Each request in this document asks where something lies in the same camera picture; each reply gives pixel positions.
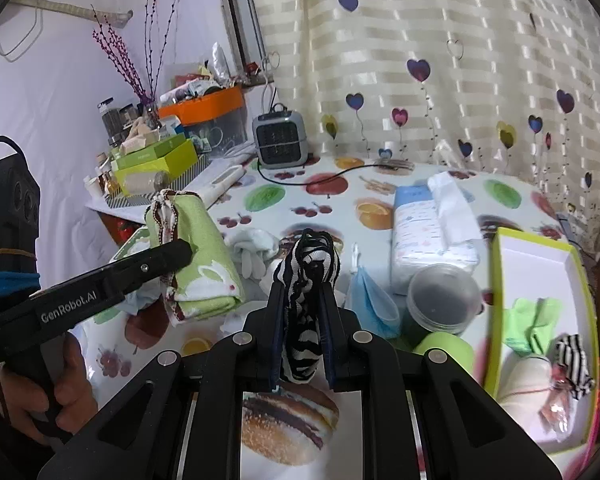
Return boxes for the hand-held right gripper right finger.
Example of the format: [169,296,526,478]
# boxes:
[316,281,561,480]

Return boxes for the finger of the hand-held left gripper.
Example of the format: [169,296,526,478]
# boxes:
[114,238,195,299]

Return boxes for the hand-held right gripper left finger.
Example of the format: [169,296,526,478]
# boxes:
[39,280,287,480]

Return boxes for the brown striped cloth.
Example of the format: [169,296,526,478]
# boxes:
[145,189,187,322]

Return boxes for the green rabbit print towel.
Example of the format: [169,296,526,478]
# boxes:
[145,190,248,328]

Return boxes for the blue face mask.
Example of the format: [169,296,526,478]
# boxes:
[347,242,402,338]

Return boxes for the white cotton glove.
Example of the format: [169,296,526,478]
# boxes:
[228,229,281,279]

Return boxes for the light green small cloth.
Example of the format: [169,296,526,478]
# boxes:
[504,297,564,357]

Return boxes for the lime green shallow box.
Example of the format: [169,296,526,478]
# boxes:
[482,226,598,456]

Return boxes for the red snack packet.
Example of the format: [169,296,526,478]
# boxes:
[540,365,578,433]

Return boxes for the person's left hand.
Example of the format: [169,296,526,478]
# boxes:
[0,334,100,449]

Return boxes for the wet wipes pack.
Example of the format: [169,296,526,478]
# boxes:
[107,225,171,321]

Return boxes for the red package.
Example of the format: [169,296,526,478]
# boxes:
[114,219,137,247]

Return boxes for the zigzag patterned tray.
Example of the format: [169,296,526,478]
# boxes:
[105,152,211,209]

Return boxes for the lime green cardboard box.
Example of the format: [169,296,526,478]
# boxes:
[115,140,199,197]

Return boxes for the rolled white printed sheet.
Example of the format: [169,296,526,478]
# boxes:
[200,165,246,208]

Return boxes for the clear plastic jar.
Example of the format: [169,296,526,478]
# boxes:
[405,264,482,336]

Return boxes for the green tape roll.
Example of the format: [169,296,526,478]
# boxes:
[412,332,476,381]

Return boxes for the blue white tissue pack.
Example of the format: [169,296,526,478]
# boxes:
[390,170,481,296]

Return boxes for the fruit printed tablecloth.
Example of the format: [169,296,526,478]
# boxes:
[70,155,596,480]

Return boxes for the clear bin with orange lid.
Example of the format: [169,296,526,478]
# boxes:
[157,85,251,148]

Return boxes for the small grey space heater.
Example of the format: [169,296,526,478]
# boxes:
[251,104,312,168]

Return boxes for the pile of assorted toiletries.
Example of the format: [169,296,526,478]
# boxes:
[157,42,246,106]

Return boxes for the purple decorative branches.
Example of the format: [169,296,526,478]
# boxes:
[91,0,181,116]

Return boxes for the dark plaid long box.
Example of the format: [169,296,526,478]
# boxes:
[555,211,588,261]

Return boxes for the cream striped heart curtain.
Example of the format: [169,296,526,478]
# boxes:
[247,0,600,251]

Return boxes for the black heater cable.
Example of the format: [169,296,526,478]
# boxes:
[255,157,416,188]

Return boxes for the white wall rack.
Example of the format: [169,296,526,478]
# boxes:
[7,0,133,28]

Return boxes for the window frame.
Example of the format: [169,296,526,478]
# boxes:
[215,0,266,81]

